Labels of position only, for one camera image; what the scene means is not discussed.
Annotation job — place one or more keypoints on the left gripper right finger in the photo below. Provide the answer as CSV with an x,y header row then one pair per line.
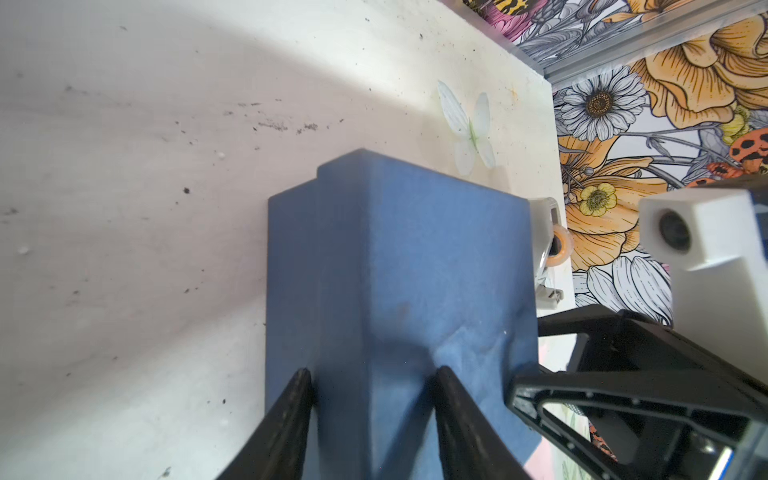
x,y
469,447

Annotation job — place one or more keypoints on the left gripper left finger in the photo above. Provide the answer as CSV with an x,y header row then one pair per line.
x,y
277,448

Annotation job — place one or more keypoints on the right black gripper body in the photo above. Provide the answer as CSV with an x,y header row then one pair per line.
x,y
704,420

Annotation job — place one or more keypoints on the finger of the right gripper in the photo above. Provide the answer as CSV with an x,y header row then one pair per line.
x,y
608,341
529,397

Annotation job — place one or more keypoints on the navy blue gift box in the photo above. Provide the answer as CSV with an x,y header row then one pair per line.
x,y
379,272

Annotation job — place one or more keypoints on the pink wrapping paper sheet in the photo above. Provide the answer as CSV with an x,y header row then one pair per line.
x,y
547,461

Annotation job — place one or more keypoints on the white tape dispenser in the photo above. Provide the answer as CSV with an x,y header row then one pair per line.
x,y
552,246

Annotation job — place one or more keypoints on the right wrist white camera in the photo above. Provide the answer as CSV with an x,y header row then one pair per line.
x,y
713,241

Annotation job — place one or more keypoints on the right aluminium corner post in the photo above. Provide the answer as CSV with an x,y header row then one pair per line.
x,y
667,30

